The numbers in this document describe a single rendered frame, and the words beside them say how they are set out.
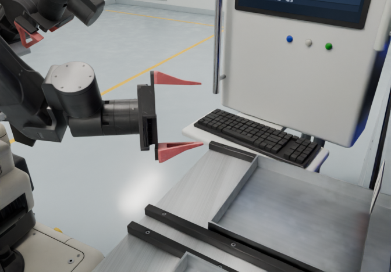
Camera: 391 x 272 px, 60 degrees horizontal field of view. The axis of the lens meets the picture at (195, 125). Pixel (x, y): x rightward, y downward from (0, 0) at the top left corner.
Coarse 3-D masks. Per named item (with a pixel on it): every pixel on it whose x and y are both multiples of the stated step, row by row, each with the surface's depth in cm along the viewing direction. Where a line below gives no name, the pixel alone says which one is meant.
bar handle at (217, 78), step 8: (216, 0) 107; (216, 8) 108; (216, 16) 109; (216, 24) 111; (216, 32) 112; (216, 40) 113; (216, 48) 115; (216, 56) 116; (216, 64) 117; (216, 72) 119; (216, 80) 121; (216, 88) 122
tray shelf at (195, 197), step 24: (192, 168) 86; (216, 168) 86; (240, 168) 86; (168, 192) 78; (192, 192) 78; (216, 192) 78; (144, 216) 72; (192, 216) 72; (192, 240) 66; (120, 264) 62; (144, 264) 62; (168, 264) 62; (240, 264) 62
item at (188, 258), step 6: (186, 252) 60; (186, 258) 60; (192, 258) 59; (198, 258) 59; (180, 264) 58; (186, 264) 61; (192, 264) 60; (198, 264) 59; (204, 264) 58; (210, 264) 58; (174, 270) 57; (180, 270) 59; (186, 270) 60; (192, 270) 60; (198, 270) 60; (204, 270) 59; (210, 270) 58; (216, 270) 57; (222, 270) 57
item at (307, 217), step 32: (256, 160) 84; (256, 192) 78; (288, 192) 78; (320, 192) 78; (352, 192) 76; (224, 224) 70; (256, 224) 70; (288, 224) 70; (320, 224) 70; (352, 224) 70; (288, 256) 59; (320, 256) 63; (352, 256) 63
